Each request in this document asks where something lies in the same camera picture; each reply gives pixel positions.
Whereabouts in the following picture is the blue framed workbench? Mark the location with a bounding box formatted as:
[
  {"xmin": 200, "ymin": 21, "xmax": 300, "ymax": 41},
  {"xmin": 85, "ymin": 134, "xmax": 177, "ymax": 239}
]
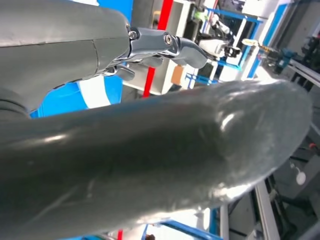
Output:
[{"xmin": 185, "ymin": 3, "xmax": 288, "ymax": 90}]

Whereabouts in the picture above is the brown cardboard box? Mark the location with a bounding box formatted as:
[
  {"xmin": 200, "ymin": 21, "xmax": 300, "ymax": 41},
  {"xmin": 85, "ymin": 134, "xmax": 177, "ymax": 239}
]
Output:
[{"xmin": 171, "ymin": 65, "xmax": 184, "ymax": 85}]

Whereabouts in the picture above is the red barrier belt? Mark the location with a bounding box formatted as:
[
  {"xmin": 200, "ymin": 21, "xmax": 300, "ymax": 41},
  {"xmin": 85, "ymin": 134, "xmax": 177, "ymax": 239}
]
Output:
[{"xmin": 116, "ymin": 0, "xmax": 174, "ymax": 240}]

